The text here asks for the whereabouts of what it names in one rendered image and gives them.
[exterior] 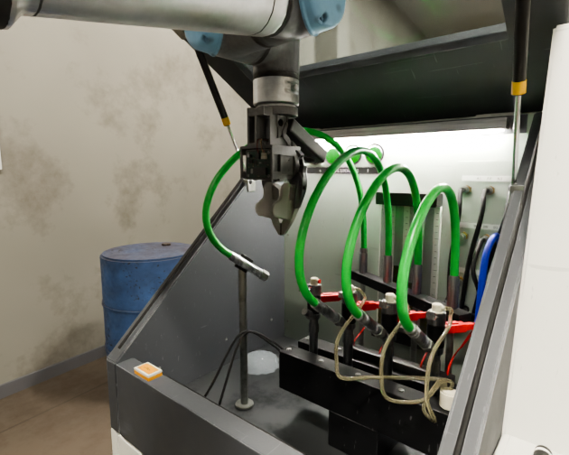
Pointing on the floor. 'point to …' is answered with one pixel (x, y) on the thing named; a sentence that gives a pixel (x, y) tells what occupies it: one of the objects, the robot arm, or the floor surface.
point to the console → (555, 265)
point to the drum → (133, 282)
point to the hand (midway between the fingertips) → (284, 227)
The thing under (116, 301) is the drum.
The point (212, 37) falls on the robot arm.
